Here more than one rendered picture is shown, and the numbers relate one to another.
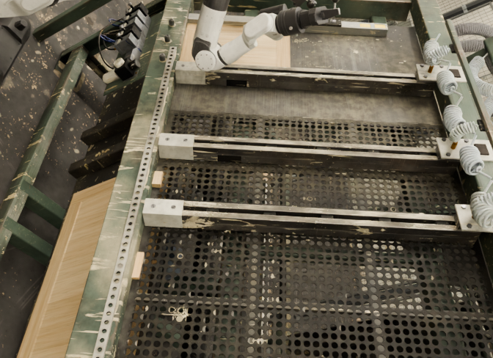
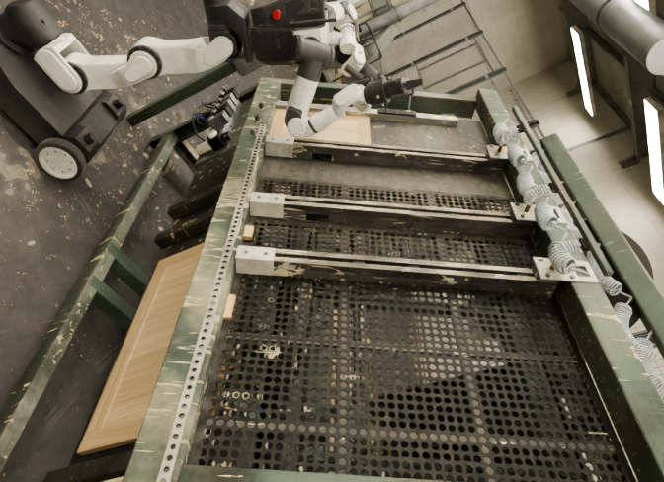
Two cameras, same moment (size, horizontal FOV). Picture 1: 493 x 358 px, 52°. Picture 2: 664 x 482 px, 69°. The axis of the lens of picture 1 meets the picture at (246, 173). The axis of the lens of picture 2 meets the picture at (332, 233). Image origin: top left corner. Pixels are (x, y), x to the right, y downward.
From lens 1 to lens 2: 0.27 m
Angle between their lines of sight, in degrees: 8
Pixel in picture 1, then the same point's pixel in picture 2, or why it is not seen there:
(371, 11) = (441, 108)
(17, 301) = (95, 364)
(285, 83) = (368, 158)
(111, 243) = (204, 284)
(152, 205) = (244, 251)
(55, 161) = (139, 235)
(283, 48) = (364, 130)
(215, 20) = (307, 89)
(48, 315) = (128, 370)
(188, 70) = (278, 143)
